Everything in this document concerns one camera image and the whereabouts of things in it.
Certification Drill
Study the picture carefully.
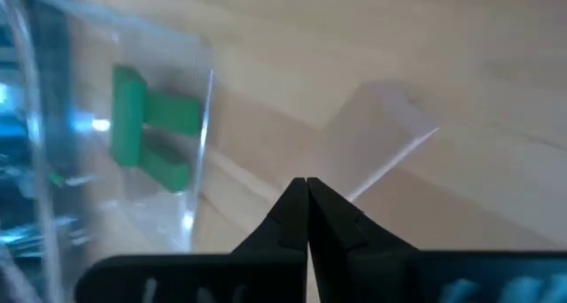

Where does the clear plastic bin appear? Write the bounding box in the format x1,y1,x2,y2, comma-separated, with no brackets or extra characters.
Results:
324,79,441,203
0,0,216,303

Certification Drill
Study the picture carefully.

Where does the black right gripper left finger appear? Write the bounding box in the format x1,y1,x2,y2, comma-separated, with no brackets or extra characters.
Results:
74,176,310,303

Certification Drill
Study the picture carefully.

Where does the green block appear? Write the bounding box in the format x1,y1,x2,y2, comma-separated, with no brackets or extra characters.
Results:
139,137,192,194
109,65,149,169
144,91,204,139

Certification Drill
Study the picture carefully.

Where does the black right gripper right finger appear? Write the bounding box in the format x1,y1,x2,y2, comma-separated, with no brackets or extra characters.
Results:
307,176,567,303

